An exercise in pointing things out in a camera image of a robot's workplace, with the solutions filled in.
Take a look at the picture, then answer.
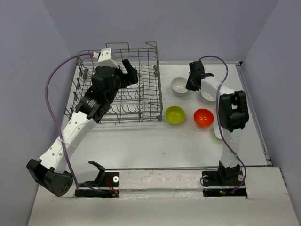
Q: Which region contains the white round bowl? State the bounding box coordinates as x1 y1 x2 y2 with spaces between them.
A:
170 77 188 96
200 90 216 104

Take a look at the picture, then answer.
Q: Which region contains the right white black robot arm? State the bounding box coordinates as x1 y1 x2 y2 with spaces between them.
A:
186 61 249 187

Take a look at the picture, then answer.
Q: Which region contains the lime green bowl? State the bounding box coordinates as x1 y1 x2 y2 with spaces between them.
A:
165 106 185 125

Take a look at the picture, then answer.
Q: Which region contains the white square bowl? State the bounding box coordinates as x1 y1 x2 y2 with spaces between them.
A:
213 122 222 140

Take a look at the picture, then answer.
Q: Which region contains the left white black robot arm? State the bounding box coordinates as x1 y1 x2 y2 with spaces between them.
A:
26 59 138 197

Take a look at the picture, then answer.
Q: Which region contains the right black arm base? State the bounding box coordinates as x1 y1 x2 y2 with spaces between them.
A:
200 163 247 198

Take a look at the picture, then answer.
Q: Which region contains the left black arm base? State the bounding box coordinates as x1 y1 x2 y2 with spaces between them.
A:
74 161 120 198

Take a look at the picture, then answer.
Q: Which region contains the grey wire dish rack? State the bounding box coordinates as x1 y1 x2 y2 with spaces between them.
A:
64 41 163 125

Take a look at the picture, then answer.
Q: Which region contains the orange bowl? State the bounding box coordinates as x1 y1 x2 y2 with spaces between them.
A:
193 108 214 128

